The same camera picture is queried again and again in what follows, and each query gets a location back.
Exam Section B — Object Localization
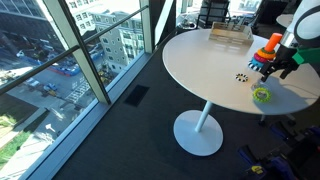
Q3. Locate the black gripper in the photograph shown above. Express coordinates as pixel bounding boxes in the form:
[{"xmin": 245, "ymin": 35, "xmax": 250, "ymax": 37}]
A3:
[{"xmin": 259, "ymin": 44, "xmax": 300, "ymax": 83}]

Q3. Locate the clear plastic beaded ring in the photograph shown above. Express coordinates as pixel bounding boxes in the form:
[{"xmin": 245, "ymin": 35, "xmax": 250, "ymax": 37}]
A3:
[{"xmin": 250, "ymin": 81, "xmax": 270, "ymax": 93}]

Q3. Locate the orange stacking peg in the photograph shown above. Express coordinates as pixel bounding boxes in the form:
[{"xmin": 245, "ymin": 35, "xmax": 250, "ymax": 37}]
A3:
[{"xmin": 264, "ymin": 32, "xmax": 284, "ymax": 53}]

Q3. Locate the small white round table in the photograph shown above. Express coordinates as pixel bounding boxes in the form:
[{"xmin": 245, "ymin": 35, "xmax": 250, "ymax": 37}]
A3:
[{"xmin": 275, "ymin": 13, "xmax": 296, "ymax": 29}]

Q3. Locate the blue bar clamp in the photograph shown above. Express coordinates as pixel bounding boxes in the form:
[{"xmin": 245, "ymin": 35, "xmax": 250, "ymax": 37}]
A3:
[
  {"xmin": 237, "ymin": 145, "xmax": 299, "ymax": 180},
  {"xmin": 269, "ymin": 123, "xmax": 293, "ymax": 142}
]

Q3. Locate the light wooden tray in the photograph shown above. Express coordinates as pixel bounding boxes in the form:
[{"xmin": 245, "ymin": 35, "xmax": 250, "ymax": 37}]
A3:
[{"xmin": 208, "ymin": 21, "xmax": 255, "ymax": 46}]

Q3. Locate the black office chair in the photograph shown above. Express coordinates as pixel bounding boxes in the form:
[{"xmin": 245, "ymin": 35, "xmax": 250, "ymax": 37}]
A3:
[{"xmin": 252, "ymin": 0, "xmax": 290, "ymax": 27}]

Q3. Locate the black mesh chair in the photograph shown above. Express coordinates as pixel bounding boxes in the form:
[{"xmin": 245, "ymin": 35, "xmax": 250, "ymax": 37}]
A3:
[{"xmin": 196, "ymin": 0, "xmax": 232, "ymax": 29}]

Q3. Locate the black floor vent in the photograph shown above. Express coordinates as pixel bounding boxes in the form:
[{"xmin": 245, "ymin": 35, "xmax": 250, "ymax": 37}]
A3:
[{"xmin": 123, "ymin": 84, "xmax": 151, "ymax": 108}]

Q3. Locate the grey window mullion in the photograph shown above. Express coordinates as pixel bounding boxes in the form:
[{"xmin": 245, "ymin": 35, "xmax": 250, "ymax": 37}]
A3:
[{"xmin": 42, "ymin": 0, "xmax": 112, "ymax": 105}]

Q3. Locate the orange stacked ring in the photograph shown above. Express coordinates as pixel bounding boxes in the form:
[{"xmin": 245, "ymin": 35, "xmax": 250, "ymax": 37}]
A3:
[{"xmin": 256, "ymin": 48, "xmax": 277, "ymax": 61}]

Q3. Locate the red stacked ring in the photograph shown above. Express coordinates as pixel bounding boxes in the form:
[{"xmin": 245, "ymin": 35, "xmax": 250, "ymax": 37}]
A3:
[{"xmin": 253, "ymin": 53, "xmax": 273, "ymax": 65}]

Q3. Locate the dark green stacked ring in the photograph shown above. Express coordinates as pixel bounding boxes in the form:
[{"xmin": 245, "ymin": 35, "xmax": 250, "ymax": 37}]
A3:
[{"xmin": 260, "ymin": 47, "xmax": 277, "ymax": 57}]

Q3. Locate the blue stacked ring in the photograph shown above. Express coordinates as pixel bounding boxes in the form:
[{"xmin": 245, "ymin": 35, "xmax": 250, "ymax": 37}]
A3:
[{"xmin": 249, "ymin": 57, "xmax": 270, "ymax": 70}]

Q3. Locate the large black white base ring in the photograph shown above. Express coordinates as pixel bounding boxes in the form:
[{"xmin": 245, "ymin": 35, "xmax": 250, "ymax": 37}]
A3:
[{"xmin": 247, "ymin": 60, "xmax": 268, "ymax": 73}]

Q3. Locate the lime green toy ring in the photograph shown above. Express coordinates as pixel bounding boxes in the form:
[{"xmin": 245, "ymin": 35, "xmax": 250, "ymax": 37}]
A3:
[{"xmin": 252, "ymin": 87, "xmax": 272, "ymax": 104}]

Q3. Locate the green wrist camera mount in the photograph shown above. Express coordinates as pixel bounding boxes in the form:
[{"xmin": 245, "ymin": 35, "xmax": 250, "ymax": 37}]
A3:
[{"xmin": 291, "ymin": 47, "xmax": 320, "ymax": 66}]

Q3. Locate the small black white striped ring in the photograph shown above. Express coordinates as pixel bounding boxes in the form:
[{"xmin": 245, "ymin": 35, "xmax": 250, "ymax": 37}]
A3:
[{"xmin": 234, "ymin": 73, "xmax": 249, "ymax": 83}]

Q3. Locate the white table pedestal base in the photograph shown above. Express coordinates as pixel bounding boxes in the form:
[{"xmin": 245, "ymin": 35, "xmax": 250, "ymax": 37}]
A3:
[{"xmin": 172, "ymin": 100, "xmax": 224, "ymax": 157}]

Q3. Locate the horizontal window rail bar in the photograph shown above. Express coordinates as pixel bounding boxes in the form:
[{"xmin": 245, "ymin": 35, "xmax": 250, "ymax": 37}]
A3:
[{"xmin": 0, "ymin": 4, "xmax": 150, "ymax": 97}]

